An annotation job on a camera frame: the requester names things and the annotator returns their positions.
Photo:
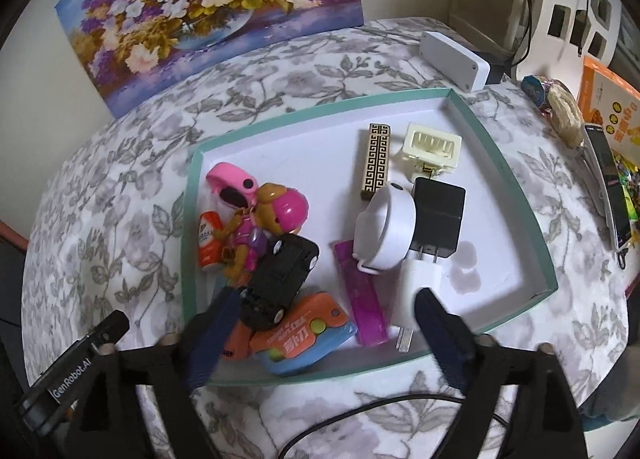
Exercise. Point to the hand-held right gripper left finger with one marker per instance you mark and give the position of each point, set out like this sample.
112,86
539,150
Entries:
212,339

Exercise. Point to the white rectangular power bank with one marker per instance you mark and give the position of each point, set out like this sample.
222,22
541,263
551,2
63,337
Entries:
450,56

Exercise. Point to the purple lighter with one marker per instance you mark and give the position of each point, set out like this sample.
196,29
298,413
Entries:
365,299

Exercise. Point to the black plug charger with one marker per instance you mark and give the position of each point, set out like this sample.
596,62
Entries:
440,211

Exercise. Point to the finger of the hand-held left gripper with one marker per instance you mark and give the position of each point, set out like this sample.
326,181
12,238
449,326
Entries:
112,329

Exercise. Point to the dark blue cloth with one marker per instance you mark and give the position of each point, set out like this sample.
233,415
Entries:
607,399

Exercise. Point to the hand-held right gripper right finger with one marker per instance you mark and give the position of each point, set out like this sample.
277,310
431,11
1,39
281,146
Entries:
442,339

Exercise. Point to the black toy car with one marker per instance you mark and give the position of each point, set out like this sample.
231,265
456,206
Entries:
282,274

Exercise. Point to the pink flash drive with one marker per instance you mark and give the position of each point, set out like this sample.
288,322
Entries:
225,176

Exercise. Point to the white plug charger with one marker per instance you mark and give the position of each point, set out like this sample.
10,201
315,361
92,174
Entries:
420,284

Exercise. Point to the cream plastic hair clip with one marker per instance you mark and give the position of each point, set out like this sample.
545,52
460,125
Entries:
432,146

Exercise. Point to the pink toy dog figure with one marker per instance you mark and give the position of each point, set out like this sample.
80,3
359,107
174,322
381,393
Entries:
287,209

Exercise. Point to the orange blue utility knife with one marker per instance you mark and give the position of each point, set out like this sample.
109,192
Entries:
300,339

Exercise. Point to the orange book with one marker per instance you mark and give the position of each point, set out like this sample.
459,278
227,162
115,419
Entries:
607,94

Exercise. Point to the white red small tube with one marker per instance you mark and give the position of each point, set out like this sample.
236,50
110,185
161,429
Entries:
210,241

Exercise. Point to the gold patterned lighter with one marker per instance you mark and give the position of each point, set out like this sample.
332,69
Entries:
376,161

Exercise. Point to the cream mesh bundle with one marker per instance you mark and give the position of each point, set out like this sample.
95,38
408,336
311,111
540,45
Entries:
565,111

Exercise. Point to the red-brown furniture edge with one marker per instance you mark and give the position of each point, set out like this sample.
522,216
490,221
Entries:
12,235

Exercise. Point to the green colourful packet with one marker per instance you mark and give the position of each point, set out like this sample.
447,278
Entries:
631,194

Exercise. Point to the black power adapter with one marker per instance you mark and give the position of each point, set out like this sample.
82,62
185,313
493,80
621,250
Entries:
499,70

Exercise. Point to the orange pink plastic case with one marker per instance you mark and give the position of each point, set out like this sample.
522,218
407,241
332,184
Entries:
237,346

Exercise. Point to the teal cardboard box lid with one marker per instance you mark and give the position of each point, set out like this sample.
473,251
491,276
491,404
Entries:
310,149

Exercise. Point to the smartphone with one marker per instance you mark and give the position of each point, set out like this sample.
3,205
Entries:
612,184

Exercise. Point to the blue round tin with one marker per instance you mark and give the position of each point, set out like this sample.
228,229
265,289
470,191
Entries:
534,89

